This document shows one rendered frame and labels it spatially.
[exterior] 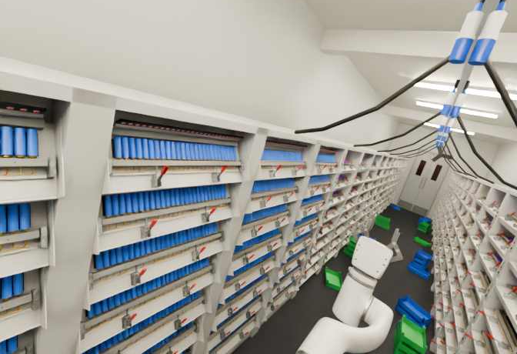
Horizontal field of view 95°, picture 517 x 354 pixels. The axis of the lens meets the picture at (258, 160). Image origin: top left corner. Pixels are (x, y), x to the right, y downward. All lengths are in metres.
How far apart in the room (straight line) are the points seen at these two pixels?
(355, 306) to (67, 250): 0.83
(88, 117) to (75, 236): 0.33
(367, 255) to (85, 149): 0.85
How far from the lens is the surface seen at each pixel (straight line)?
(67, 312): 1.00
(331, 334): 0.78
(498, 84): 1.41
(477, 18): 1.48
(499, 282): 2.44
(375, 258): 0.87
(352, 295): 0.88
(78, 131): 0.72
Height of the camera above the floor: 1.78
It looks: 11 degrees down
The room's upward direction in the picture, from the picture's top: 16 degrees clockwise
